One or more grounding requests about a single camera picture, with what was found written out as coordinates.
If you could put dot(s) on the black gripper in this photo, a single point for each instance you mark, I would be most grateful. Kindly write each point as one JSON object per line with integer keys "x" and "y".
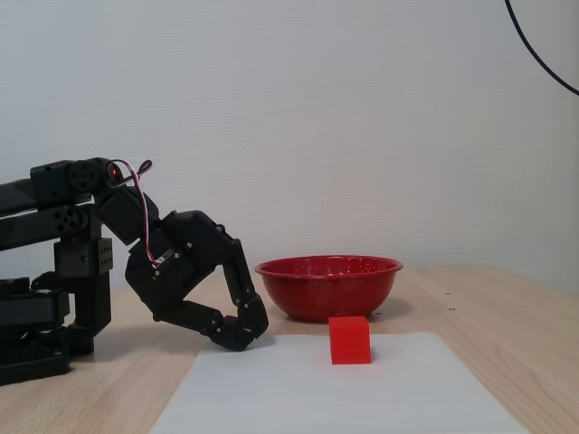
{"x": 177, "y": 267}

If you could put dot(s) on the red cube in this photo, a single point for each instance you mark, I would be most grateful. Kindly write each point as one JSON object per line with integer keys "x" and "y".
{"x": 349, "y": 341}

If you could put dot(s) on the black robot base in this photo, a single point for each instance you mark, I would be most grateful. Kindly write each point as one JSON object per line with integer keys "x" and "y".
{"x": 31, "y": 325}

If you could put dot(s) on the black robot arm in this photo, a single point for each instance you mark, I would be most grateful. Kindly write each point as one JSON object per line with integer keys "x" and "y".
{"x": 50, "y": 185}

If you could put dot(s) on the red speckled bowl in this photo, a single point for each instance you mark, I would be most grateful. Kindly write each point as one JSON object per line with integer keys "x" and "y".
{"x": 328, "y": 291}

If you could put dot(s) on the white paper sheet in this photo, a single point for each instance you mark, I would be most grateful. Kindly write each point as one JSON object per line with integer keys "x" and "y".
{"x": 325, "y": 393}

